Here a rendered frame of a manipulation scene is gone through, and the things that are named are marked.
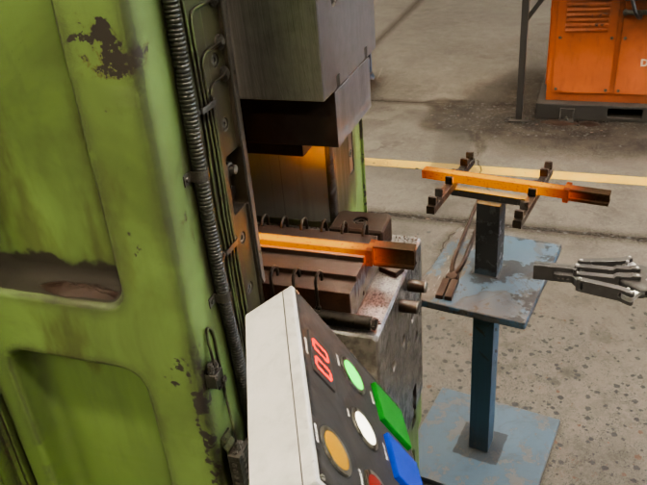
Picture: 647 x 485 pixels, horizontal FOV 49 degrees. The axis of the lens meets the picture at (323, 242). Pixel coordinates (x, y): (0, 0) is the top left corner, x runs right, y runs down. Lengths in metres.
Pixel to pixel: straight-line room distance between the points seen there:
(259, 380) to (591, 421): 1.80
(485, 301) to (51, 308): 1.07
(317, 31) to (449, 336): 1.91
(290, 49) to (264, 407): 0.54
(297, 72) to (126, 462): 0.81
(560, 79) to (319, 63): 3.84
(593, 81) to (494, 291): 3.11
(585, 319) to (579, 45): 2.26
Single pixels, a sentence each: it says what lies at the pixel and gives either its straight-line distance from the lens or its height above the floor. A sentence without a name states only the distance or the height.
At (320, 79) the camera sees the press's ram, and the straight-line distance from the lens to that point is 1.10.
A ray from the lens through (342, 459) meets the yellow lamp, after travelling 0.78.
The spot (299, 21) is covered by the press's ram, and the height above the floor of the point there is 1.49.
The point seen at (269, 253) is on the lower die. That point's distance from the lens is 1.46.
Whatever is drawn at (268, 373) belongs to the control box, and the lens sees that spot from 0.86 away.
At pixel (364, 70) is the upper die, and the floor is 1.35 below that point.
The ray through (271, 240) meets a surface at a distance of 1.47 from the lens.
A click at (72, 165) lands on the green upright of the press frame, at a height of 1.33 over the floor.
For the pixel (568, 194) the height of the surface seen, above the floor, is 0.93.
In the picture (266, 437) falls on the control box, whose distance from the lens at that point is 0.79.
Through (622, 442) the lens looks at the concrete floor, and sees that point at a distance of 2.50.
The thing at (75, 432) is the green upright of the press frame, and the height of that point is 0.76.
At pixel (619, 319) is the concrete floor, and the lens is 3.01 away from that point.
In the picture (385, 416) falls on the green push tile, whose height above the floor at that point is 1.04.
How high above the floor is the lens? 1.73
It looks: 30 degrees down
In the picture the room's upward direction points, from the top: 5 degrees counter-clockwise
